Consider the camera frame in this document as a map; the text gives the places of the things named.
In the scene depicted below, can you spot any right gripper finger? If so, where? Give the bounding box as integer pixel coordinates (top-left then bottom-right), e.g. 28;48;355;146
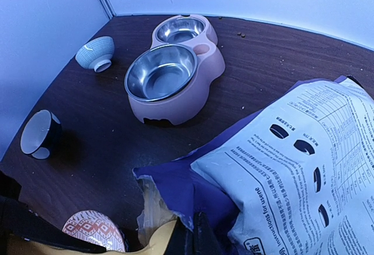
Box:
164;211;224;254

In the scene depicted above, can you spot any yellow plastic scoop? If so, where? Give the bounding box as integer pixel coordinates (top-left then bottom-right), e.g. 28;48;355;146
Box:
5;220;177;254

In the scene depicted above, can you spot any purple puppy food bag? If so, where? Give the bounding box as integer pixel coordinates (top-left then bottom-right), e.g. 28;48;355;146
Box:
133;76;373;254

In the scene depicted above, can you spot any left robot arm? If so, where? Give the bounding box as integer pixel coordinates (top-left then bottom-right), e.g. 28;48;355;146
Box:
1;171;34;234

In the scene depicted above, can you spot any pink double pet feeder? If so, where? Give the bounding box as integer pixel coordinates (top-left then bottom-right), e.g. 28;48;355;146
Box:
124;15;226;125

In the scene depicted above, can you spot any red patterned ceramic dish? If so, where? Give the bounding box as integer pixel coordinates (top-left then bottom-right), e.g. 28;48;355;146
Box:
62;210;129;252

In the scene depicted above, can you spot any black white ceramic bowl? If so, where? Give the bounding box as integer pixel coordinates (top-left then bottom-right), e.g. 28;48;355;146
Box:
20;109;62;160

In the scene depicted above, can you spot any light blue ceramic bowl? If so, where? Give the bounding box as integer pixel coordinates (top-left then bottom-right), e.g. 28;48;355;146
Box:
75;36;115;73

